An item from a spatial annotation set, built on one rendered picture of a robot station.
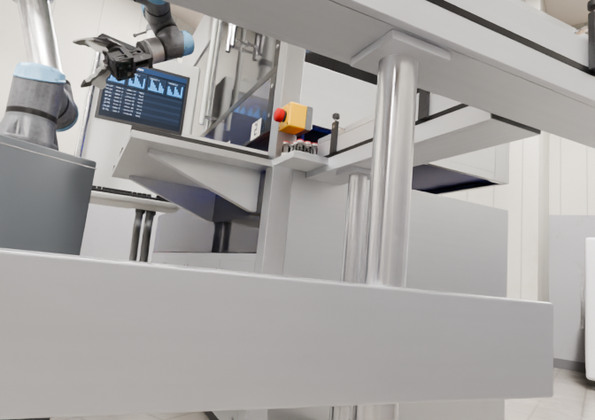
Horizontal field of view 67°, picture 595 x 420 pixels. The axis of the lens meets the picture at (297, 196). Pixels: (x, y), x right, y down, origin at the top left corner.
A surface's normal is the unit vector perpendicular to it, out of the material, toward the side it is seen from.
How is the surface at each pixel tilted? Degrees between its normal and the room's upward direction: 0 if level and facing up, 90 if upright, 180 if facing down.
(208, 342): 90
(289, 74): 90
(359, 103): 90
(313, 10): 180
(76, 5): 90
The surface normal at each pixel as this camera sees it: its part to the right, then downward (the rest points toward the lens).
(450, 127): -0.89, -0.16
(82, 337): 0.44, -0.11
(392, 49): -0.10, 0.98
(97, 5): 0.83, -0.01
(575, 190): -0.55, -0.20
